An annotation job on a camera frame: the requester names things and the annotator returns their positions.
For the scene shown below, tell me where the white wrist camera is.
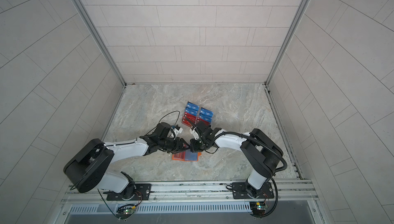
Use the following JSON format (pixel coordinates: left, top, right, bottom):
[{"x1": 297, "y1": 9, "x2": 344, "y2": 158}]
[
  {"x1": 172, "y1": 125, "x2": 183, "y2": 136},
  {"x1": 190, "y1": 128, "x2": 200, "y2": 141}
]

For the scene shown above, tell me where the green circuit board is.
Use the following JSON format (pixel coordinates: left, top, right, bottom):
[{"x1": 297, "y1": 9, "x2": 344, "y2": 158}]
[
  {"x1": 249, "y1": 202, "x2": 267, "y2": 217},
  {"x1": 116, "y1": 204, "x2": 136, "y2": 220}
]

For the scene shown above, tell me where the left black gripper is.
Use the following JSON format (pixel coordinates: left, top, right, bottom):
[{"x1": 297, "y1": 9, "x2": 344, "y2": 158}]
[{"x1": 158, "y1": 137, "x2": 191, "y2": 154}]

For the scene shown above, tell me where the blue vip card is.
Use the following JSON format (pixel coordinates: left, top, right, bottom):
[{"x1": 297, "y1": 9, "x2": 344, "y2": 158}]
[
  {"x1": 200, "y1": 108, "x2": 213, "y2": 117},
  {"x1": 186, "y1": 102, "x2": 200, "y2": 111},
  {"x1": 185, "y1": 107, "x2": 198, "y2": 116},
  {"x1": 199, "y1": 114, "x2": 212, "y2": 123}
]

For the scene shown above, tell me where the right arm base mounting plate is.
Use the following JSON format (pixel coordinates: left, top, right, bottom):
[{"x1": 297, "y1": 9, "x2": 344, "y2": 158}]
[{"x1": 226, "y1": 182, "x2": 275, "y2": 199}]

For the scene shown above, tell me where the orange leather card holder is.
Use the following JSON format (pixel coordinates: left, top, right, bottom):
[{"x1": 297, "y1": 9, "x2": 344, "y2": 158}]
[{"x1": 172, "y1": 150, "x2": 201, "y2": 161}]

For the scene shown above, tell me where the aluminium mounting rail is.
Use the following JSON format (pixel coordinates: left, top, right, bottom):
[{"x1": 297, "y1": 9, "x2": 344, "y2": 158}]
[{"x1": 60, "y1": 178, "x2": 319, "y2": 204}]

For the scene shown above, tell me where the black corrugated cable conduit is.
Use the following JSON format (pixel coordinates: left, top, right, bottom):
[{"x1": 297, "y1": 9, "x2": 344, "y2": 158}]
[{"x1": 186, "y1": 116, "x2": 288, "y2": 218}]

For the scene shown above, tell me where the blue VIP card back left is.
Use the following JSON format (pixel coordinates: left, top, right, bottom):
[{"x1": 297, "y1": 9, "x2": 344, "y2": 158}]
[{"x1": 186, "y1": 102, "x2": 200, "y2": 111}]

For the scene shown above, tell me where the clear acrylic card display stand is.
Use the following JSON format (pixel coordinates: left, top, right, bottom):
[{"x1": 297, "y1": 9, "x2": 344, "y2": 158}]
[{"x1": 182, "y1": 102, "x2": 213, "y2": 127}]

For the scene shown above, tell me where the left green circuit board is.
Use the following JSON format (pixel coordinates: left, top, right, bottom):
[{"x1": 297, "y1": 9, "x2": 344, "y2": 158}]
[{"x1": 116, "y1": 204, "x2": 136, "y2": 220}]

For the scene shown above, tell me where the right green circuit board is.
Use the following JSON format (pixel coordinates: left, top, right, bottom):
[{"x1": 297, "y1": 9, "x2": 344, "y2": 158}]
[{"x1": 249, "y1": 202, "x2": 267, "y2": 217}]

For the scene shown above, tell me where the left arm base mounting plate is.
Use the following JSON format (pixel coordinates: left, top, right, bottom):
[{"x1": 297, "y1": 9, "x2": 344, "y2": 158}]
[{"x1": 104, "y1": 184, "x2": 152, "y2": 201}]

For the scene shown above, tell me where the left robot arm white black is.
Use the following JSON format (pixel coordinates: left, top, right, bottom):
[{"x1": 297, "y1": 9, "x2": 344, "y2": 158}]
[{"x1": 63, "y1": 122, "x2": 190, "y2": 195}]

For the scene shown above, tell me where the blue VIP card back right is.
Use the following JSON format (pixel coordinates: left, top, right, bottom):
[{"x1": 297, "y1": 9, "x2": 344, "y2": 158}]
[{"x1": 200, "y1": 108, "x2": 213, "y2": 117}]

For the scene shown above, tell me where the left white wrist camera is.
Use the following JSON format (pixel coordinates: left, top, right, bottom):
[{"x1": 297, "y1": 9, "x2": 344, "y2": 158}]
[{"x1": 172, "y1": 125, "x2": 183, "y2": 136}]

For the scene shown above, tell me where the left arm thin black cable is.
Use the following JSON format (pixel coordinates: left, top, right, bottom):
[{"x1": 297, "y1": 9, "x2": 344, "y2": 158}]
[{"x1": 69, "y1": 110, "x2": 181, "y2": 191}]

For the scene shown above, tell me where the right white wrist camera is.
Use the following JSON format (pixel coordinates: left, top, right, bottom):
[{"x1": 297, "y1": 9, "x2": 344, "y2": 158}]
[{"x1": 190, "y1": 128, "x2": 200, "y2": 141}]

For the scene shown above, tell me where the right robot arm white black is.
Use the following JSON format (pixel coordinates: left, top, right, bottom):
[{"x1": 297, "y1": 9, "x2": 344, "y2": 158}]
[{"x1": 190, "y1": 121, "x2": 288, "y2": 198}]

